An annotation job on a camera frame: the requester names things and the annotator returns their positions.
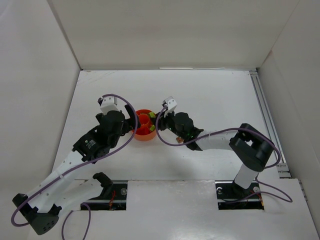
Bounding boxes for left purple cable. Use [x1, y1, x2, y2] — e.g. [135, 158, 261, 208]
[10, 93, 139, 240]

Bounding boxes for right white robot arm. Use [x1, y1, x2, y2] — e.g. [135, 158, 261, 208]
[154, 111, 276, 189]

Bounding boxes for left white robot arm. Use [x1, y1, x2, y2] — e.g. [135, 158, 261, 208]
[11, 103, 140, 236]

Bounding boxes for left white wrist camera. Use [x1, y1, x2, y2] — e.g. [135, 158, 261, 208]
[97, 96, 119, 115]

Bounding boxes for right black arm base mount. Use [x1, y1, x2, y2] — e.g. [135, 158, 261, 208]
[215, 181, 264, 210]

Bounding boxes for lime green long lego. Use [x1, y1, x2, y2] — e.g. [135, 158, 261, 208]
[149, 125, 156, 132]

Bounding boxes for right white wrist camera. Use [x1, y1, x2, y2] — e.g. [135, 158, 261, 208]
[162, 96, 178, 118]

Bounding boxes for orange round divided container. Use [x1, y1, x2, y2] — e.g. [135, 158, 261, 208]
[134, 109, 157, 142]

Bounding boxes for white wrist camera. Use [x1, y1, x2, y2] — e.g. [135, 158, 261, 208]
[97, 96, 119, 115]
[162, 96, 178, 118]

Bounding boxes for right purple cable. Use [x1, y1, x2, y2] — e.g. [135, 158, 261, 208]
[154, 107, 293, 203]

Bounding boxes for lime green square lego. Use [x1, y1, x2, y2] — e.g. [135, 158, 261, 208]
[147, 111, 156, 119]

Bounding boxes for brown studded lego plate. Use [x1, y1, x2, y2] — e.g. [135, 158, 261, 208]
[176, 137, 184, 144]

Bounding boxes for purple cable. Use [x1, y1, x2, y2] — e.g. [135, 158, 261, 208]
[10, 93, 139, 240]
[154, 107, 293, 203]

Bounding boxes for aluminium rail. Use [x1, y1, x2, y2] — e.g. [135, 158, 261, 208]
[249, 70, 292, 179]

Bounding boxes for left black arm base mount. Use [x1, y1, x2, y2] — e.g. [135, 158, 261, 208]
[84, 172, 128, 211]

